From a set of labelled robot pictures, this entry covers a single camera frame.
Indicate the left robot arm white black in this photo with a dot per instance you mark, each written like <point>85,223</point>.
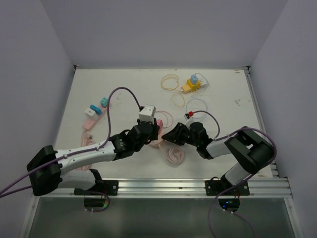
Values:
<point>51,169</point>

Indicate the teal plug adapter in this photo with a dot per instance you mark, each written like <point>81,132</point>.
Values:
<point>104,102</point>

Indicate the pink plug adapter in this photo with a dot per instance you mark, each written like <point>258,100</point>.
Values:
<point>160,125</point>

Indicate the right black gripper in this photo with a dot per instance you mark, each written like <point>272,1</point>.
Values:
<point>174,135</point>

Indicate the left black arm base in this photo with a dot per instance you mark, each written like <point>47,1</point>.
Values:
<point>108,187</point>

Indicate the yellow cube socket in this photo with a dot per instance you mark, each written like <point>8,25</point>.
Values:
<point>191,87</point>

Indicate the pink rectangular power strip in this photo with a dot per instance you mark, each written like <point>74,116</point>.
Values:
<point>90,123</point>

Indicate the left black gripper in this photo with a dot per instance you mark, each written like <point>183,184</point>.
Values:
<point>155,131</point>

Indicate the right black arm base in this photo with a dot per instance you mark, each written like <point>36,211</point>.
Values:
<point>215,185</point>

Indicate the orange yellow charger plug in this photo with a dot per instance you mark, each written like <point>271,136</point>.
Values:
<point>185,89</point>

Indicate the white plug on cube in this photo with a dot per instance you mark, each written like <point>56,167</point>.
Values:
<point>203,83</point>

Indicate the blue flat plug adapter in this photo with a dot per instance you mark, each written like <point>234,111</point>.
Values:
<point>96,109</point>

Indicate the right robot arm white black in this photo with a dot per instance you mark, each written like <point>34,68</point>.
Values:
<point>252,149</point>

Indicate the aluminium front rail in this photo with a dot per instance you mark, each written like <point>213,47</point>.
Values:
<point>150,188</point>

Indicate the light blue charger plug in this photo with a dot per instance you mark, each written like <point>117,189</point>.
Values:
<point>194,79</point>

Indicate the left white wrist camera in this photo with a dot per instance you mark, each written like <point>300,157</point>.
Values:
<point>147,113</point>

